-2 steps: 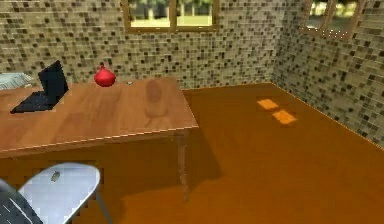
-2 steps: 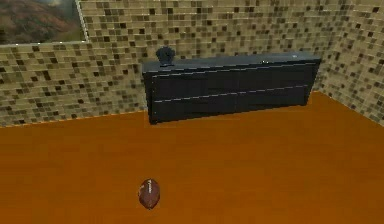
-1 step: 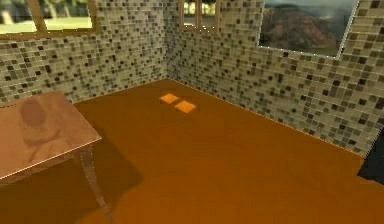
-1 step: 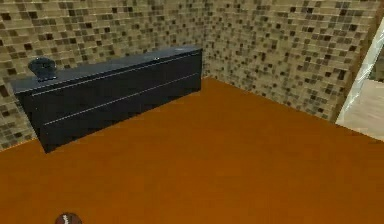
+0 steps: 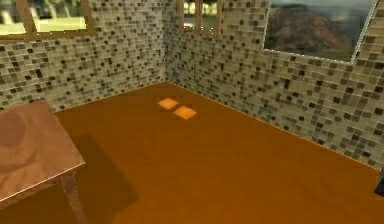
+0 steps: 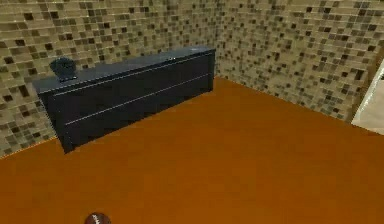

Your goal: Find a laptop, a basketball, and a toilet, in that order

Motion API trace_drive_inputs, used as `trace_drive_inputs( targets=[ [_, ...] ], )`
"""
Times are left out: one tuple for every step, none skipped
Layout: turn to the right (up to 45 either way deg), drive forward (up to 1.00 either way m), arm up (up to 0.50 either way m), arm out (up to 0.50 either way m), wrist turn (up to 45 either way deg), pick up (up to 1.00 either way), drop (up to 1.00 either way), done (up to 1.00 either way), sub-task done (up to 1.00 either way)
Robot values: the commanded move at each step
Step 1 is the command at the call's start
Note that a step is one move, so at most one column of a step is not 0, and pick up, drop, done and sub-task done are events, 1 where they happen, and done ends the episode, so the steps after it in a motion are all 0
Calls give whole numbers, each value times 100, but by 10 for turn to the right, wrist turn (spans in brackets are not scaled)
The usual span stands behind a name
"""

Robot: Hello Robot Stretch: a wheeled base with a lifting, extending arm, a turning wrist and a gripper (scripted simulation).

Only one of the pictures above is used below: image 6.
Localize brown basketball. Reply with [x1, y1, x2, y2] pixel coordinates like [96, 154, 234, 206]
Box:
[83, 212, 112, 224]

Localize black chest of drawers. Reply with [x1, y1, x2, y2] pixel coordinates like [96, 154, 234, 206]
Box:
[32, 45, 217, 155]

